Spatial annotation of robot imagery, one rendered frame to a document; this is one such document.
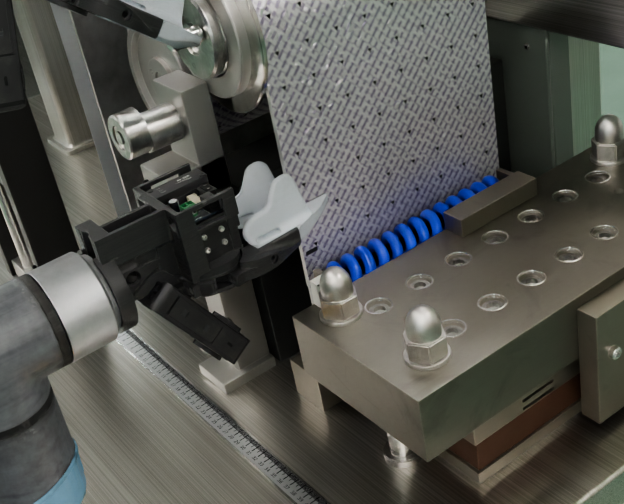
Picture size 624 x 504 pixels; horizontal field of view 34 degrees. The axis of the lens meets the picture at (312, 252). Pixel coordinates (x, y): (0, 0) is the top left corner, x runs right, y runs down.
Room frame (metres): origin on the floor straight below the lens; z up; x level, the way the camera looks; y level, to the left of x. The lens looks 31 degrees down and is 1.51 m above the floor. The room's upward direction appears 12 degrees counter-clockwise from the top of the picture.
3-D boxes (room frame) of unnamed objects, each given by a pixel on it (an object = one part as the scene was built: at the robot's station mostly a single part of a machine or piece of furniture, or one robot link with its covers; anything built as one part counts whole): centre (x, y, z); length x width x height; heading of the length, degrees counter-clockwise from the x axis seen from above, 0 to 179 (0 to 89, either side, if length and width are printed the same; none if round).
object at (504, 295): (0.73, -0.19, 1.00); 0.40 x 0.16 x 0.06; 120
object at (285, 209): (0.73, 0.01, 1.11); 0.09 x 0.03 x 0.06; 119
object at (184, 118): (0.82, 0.10, 1.05); 0.06 x 0.05 x 0.31; 120
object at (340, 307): (0.69, -0.01, 1.05); 0.04 x 0.04 x 0.04
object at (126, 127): (0.80, 0.13, 1.18); 0.04 x 0.02 x 0.04; 30
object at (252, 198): (0.76, 0.03, 1.11); 0.09 x 0.03 x 0.06; 121
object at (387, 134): (0.82, -0.09, 1.11); 0.23 x 0.01 x 0.18; 120
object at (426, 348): (0.61, -0.07, 1.05); 0.04 x 0.04 x 0.04
